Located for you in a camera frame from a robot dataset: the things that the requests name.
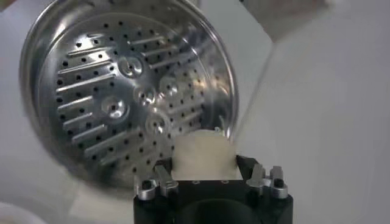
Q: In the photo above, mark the stainless steel steamer basket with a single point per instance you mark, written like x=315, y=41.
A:
x=106, y=91

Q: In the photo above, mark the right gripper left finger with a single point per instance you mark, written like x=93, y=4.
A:
x=167, y=185

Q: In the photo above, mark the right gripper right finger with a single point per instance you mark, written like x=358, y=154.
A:
x=259, y=176

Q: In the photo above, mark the white steamed baozi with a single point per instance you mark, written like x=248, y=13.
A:
x=204, y=155

